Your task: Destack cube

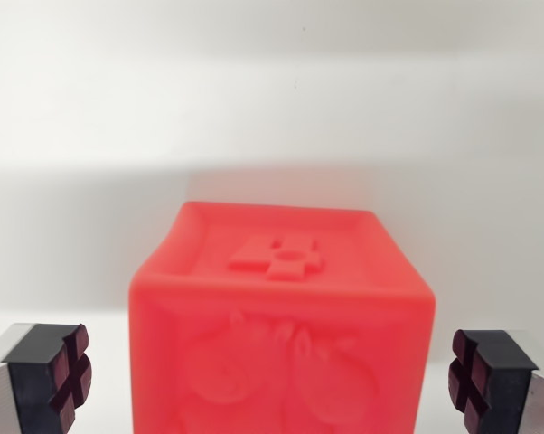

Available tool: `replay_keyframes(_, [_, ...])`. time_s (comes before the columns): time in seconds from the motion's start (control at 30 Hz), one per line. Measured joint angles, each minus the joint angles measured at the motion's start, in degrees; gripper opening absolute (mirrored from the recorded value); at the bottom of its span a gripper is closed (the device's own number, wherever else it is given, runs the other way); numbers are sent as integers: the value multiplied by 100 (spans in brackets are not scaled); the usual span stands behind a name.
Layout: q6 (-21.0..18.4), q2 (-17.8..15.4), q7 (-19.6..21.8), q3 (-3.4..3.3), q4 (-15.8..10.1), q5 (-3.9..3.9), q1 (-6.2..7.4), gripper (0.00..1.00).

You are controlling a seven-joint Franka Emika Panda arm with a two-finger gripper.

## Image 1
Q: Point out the gripper left finger with black rubber pad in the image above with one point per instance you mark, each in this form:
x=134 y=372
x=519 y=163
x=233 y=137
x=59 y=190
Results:
x=32 y=375

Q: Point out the gripper right finger with black rubber pad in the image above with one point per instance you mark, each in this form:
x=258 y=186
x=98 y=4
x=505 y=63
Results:
x=502 y=380

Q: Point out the red embossed cube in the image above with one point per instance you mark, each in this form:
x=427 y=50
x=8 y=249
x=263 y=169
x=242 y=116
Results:
x=281 y=343

